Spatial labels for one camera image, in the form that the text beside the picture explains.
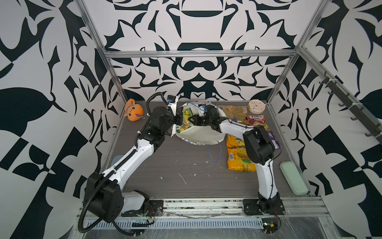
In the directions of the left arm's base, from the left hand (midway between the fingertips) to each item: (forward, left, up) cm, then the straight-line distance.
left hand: (180, 104), depth 77 cm
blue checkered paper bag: (0, -12, -29) cm, 31 cm away
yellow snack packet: (-20, -31, -25) cm, 45 cm away
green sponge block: (-30, -60, -28) cm, 72 cm away
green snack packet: (+9, -3, -18) cm, 20 cm away
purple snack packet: (-10, -58, -28) cm, 65 cm away
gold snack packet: (+16, -40, -25) cm, 50 cm away
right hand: (+7, -4, -19) cm, 20 cm away
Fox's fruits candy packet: (+9, -51, -27) cm, 58 cm away
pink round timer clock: (+23, -56, -28) cm, 67 cm away
